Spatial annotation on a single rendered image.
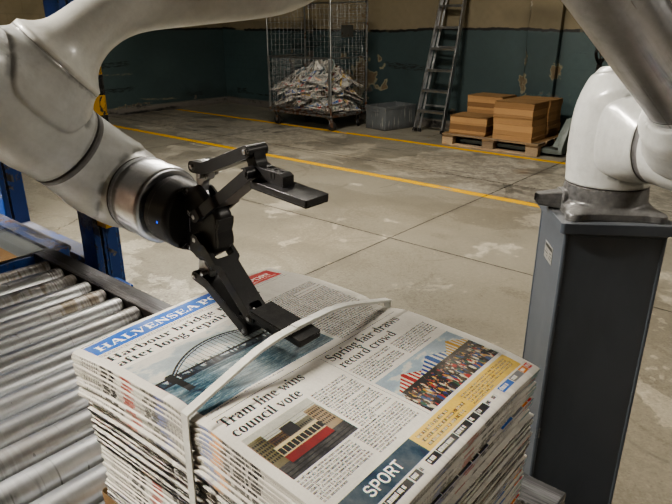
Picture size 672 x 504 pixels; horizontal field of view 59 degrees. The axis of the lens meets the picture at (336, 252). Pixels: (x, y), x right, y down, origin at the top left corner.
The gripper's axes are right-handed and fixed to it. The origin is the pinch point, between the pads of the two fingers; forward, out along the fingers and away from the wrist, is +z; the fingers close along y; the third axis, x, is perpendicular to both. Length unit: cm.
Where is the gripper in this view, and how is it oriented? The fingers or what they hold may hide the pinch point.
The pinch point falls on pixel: (304, 267)
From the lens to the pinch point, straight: 54.7
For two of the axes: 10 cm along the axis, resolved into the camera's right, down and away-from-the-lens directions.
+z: 7.6, 3.2, -5.7
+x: -6.5, 2.8, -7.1
